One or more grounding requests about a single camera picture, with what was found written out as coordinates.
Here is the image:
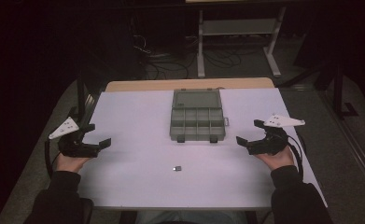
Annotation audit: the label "left hand-held gripper black cable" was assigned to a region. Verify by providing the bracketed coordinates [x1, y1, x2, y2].
[44, 138, 62, 180]

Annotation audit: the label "grey plastic organizer box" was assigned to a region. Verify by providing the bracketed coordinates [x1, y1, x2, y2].
[169, 88, 231, 144]

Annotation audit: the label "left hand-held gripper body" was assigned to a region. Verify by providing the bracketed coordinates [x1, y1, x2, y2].
[48, 117, 100, 159]

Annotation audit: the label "white metal desk frame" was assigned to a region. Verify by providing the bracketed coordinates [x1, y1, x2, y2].
[196, 6, 288, 78]

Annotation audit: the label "white table cover sheet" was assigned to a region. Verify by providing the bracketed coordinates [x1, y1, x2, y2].
[77, 88, 328, 209]

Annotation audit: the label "right hand-held gripper black cable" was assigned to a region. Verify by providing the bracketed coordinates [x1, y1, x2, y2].
[286, 133, 305, 182]

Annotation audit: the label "black metal frame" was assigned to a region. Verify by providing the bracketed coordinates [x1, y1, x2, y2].
[67, 77, 97, 129]

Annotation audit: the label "hand-held gripper black cable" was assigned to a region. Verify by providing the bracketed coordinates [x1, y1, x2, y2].
[44, 138, 62, 180]
[286, 133, 305, 182]

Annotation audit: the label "black metal stand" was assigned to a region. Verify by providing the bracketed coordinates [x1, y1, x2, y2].
[314, 59, 360, 119]

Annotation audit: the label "person's left hand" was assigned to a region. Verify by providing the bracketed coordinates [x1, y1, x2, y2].
[56, 153, 92, 174]

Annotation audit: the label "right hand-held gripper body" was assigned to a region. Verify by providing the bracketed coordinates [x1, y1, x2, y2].
[247, 113, 306, 156]

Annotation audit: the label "black floor cables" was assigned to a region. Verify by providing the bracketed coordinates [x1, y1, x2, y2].
[133, 34, 190, 80]
[202, 46, 244, 70]

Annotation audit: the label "person's right hand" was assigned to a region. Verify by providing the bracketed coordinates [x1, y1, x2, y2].
[254, 146, 296, 172]

